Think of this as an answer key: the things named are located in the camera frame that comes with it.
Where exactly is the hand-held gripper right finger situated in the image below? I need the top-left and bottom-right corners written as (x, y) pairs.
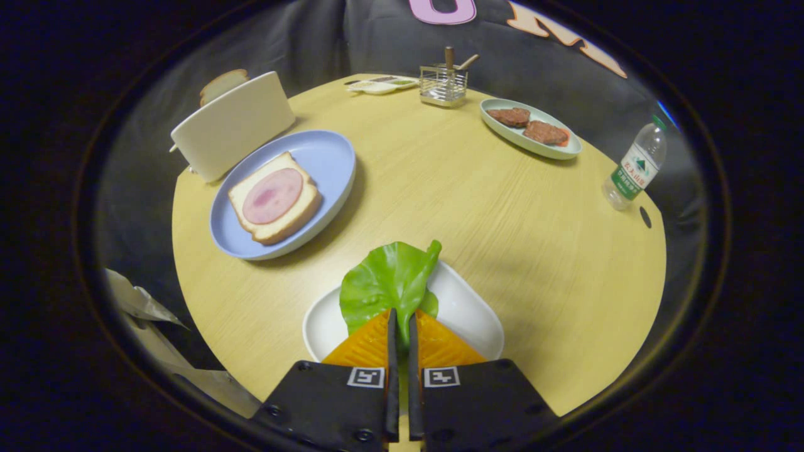
top-left (408, 309), bottom-right (560, 452)

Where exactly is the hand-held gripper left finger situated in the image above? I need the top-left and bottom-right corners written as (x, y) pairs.
top-left (250, 308), bottom-right (400, 452)

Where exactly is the green lettuce leaf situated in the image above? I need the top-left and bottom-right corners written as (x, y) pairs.
top-left (339, 240), bottom-right (442, 349)

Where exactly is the toasted bread slice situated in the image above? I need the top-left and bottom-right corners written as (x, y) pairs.
top-left (200, 69), bottom-right (249, 106)

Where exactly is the white plate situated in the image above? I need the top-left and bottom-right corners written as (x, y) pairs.
top-left (303, 261), bottom-right (505, 363)

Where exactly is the bread slice under ham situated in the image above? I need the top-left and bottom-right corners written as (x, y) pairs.
top-left (227, 151), bottom-right (323, 245)

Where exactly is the pink ham slice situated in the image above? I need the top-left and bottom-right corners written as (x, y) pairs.
top-left (242, 168), bottom-right (305, 225)

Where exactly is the blue plate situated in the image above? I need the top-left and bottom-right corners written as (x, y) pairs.
top-left (209, 130), bottom-right (357, 261)

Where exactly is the pale green plate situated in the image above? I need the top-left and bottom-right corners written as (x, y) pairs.
top-left (480, 98), bottom-right (582, 160)

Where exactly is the brown meat patty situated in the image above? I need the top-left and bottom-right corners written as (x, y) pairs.
top-left (487, 107), bottom-right (531, 128)
top-left (523, 121), bottom-right (569, 146)

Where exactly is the clear plastic water bottle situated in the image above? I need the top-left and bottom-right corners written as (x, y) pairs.
top-left (603, 115), bottom-right (668, 211)

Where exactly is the white toaster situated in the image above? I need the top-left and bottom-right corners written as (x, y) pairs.
top-left (170, 71), bottom-right (296, 183)

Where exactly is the white divided bean dish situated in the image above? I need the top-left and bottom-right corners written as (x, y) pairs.
top-left (344, 75), bottom-right (420, 95)

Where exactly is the black backdrop cloth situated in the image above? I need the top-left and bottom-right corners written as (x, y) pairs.
top-left (94, 0), bottom-right (707, 377)

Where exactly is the wire utensil holder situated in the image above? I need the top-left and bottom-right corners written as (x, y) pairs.
top-left (419, 65), bottom-right (469, 108)

